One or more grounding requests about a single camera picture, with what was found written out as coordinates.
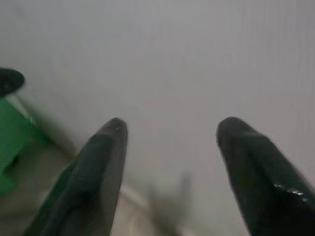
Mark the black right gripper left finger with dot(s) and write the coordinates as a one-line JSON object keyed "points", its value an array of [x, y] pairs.
{"points": [[86, 186]]}

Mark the green plastic stool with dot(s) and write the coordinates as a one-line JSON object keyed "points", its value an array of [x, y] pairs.
{"points": [[12, 137]]}

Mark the dark round object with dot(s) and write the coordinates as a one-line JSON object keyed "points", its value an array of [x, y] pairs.
{"points": [[9, 79]]}

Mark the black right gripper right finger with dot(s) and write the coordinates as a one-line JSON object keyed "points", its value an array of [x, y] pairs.
{"points": [[265, 184]]}

